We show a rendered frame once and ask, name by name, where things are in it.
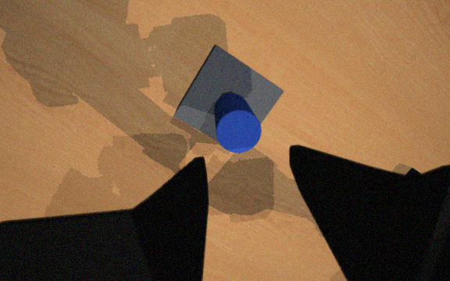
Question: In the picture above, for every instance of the grey square block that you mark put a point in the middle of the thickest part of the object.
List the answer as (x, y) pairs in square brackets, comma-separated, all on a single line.
[(222, 73)]

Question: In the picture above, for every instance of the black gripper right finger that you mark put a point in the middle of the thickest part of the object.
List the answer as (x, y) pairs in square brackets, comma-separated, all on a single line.
[(380, 225)]

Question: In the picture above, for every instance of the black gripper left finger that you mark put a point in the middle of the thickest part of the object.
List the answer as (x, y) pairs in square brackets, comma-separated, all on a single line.
[(160, 239)]

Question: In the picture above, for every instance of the blue marker cap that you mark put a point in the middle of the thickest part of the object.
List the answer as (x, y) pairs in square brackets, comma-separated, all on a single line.
[(237, 128)]

